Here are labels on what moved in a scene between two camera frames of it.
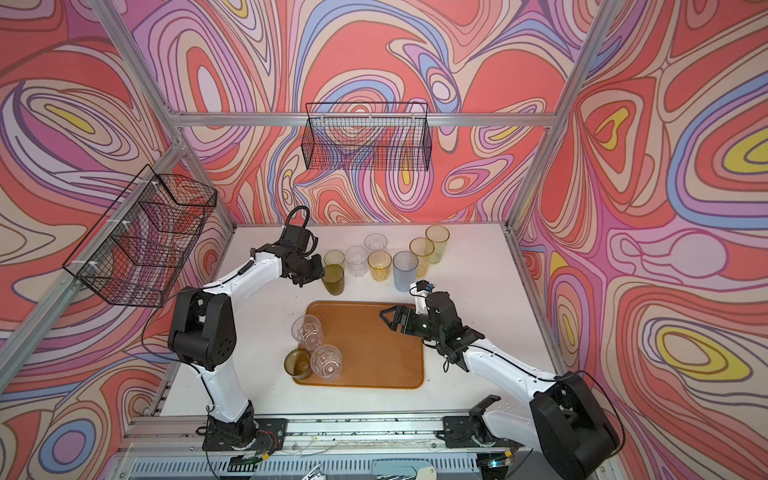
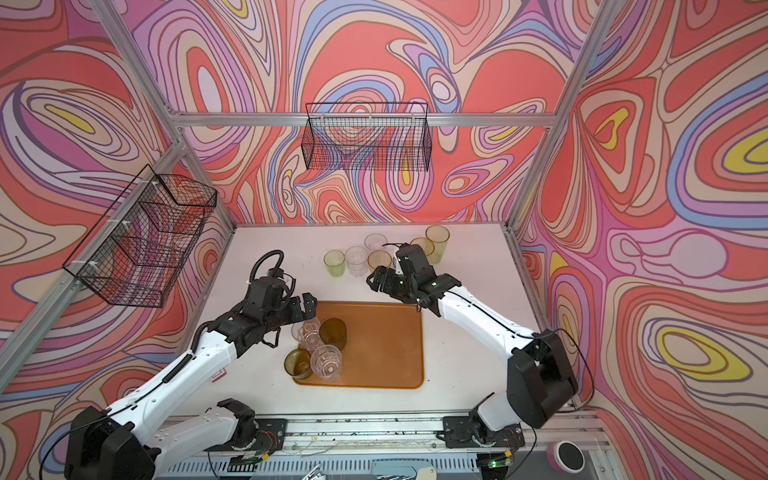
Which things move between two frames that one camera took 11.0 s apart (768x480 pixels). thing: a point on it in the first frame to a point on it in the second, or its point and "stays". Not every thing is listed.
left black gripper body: [308, 269] to [287, 313]
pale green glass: [334, 257] stays
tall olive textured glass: [333, 279] to [333, 331]
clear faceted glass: [307, 331] stays
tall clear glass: [357, 261] stays
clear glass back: [326, 362] stays
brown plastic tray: [373, 353] stays
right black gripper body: [418, 325] to [393, 283]
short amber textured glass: [297, 363] stays
